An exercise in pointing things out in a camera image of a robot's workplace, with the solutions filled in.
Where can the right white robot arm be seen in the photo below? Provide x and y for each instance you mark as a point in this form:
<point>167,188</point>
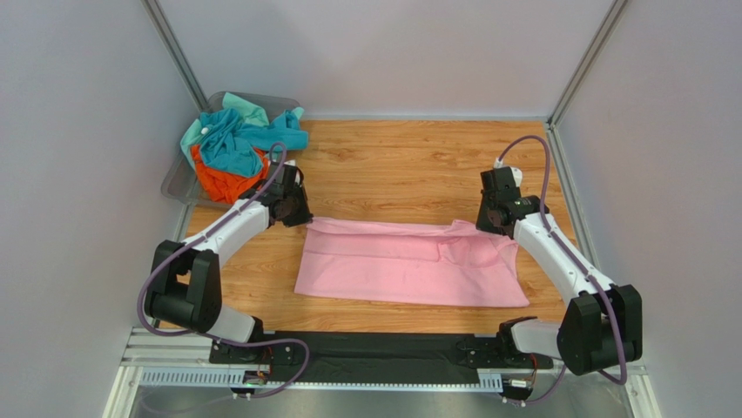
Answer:
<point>603,323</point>

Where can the orange t shirt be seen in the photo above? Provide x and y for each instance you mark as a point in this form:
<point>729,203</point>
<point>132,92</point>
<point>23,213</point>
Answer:
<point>226,187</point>

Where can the aluminium frame rail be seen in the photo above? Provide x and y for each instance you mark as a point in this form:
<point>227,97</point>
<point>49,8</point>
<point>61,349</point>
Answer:
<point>172,376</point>

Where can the grey plastic bin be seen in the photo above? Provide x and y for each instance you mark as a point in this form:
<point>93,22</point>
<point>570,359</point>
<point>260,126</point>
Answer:
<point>181,182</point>

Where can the teal blue t shirt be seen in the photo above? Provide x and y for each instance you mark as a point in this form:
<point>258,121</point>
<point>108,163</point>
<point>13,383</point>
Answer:
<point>230,144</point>

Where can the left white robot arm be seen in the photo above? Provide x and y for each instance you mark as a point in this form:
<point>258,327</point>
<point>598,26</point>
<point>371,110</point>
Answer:
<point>184,287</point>

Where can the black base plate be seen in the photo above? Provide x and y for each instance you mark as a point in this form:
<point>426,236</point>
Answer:
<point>333,357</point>

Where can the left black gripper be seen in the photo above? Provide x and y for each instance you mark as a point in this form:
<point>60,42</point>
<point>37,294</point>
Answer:
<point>304,216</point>

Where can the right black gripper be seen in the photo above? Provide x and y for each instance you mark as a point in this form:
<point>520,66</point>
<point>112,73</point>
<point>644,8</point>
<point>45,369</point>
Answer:
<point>489,224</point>

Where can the mint green t shirt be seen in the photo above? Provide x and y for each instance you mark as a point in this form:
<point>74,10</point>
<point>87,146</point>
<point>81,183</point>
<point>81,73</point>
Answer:
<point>251,113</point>

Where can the pink t shirt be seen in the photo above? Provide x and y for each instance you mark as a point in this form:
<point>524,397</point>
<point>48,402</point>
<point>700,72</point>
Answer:
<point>455,265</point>

